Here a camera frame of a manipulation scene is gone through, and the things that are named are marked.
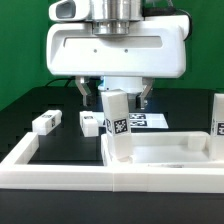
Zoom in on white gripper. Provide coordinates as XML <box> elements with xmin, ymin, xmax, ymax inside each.
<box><xmin>46</xmin><ymin>15</ymin><xmax>186</xmax><ymax>109</ymax></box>

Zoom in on white desk tabletop panel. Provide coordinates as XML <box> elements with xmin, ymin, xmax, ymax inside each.
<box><xmin>101</xmin><ymin>132</ymin><xmax>224</xmax><ymax>168</ymax></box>

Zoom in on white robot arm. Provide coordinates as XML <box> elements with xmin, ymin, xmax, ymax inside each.
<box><xmin>46</xmin><ymin>0</ymin><xmax>192</xmax><ymax>108</ymax></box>

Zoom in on AprilTag marker sheet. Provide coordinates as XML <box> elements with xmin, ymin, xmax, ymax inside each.
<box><xmin>93</xmin><ymin>112</ymin><xmax>169</xmax><ymax>129</ymax></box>

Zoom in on white U-shaped obstacle fence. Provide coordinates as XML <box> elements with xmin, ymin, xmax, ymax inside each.
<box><xmin>0</xmin><ymin>132</ymin><xmax>224</xmax><ymax>193</ymax></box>

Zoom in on black cables on table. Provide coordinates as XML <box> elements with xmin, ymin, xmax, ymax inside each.
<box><xmin>45</xmin><ymin>77</ymin><xmax>78</xmax><ymax>88</ymax></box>

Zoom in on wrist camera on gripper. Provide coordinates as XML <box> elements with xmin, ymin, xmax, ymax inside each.
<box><xmin>48</xmin><ymin>0</ymin><xmax>90</xmax><ymax>22</ymax></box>

